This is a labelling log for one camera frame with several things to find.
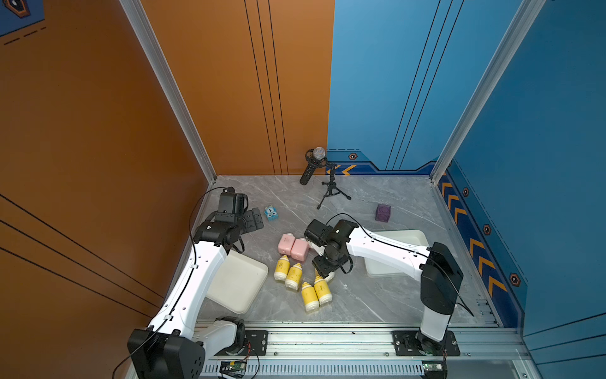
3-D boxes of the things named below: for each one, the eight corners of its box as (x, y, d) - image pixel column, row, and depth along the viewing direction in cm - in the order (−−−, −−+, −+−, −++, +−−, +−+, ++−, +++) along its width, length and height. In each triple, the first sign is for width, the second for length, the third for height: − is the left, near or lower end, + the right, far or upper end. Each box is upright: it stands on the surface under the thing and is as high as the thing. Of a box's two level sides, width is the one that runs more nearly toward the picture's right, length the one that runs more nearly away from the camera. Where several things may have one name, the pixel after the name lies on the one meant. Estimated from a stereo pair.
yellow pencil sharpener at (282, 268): (275, 282, 87) (273, 275, 81) (281, 262, 92) (279, 254, 87) (286, 284, 86) (284, 277, 81) (291, 264, 92) (290, 256, 86)
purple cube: (374, 220, 106) (377, 214, 102) (376, 209, 110) (378, 202, 106) (386, 223, 105) (389, 217, 101) (388, 212, 109) (391, 205, 105)
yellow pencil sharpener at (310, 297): (306, 314, 80) (306, 308, 75) (301, 290, 85) (300, 283, 80) (319, 310, 81) (320, 304, 75) (313, 287, 86) (313, 280, 81)
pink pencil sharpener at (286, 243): (278, 258, 94) (276, 248, 88) (284, 241, 99) (283, 231, 93) (291, 261, 93) (289, 252, 87) (297, 244, 98) (296, 234, 92)
